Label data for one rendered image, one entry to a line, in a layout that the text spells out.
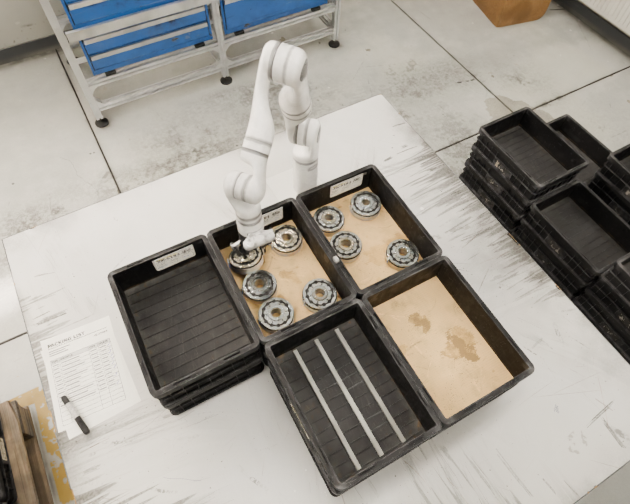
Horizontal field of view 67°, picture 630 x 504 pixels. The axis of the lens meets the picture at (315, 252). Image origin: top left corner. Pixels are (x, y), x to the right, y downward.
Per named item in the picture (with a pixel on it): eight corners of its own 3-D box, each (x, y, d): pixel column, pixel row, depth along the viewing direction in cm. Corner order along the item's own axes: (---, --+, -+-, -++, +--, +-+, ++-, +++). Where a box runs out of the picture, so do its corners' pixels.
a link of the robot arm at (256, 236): (246, 252, 130) (243, 239, 125) (230, 222, 135) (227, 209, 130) (276, 240, 133) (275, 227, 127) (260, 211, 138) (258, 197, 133)
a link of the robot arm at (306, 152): (323, 114, 156) (321, 150, 171) (295, 109, 157) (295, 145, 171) (317, 134, 151) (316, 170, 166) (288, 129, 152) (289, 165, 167)
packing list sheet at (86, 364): (34, 345, 148) (33, 344, 147) (107, 311, 154) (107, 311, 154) (61, 443, 133) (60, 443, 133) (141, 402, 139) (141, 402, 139)
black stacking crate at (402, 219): (294, 217, 162) (294, 196, 152) (368, 185, 169) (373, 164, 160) (355, 312, 144) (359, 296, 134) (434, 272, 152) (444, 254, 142)
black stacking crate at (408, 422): (265, 359, 136) (263, 345, 126) (354, 314, 144) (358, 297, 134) (335, 496, 118) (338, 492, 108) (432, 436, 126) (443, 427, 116)
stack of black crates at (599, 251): (502, 245, 237) (530, 203, 208) (546, 221, 246) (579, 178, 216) (560, 309, 220) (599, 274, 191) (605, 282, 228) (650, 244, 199)
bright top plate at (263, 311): (253, 306, 139) (253, 305, 139) (284, 292, 142) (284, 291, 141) (267, 336, 135) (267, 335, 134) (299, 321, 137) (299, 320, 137)
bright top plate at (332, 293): (296, 289, 142) (296, 288, 142) (324, 273, 145) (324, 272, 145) (314, 315, 138) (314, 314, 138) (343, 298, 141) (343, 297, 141)
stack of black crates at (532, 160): (451, 189, 255) (478, 127, 216) (494, 169, 263) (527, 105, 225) (501, 245, 237) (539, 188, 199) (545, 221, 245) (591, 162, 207)
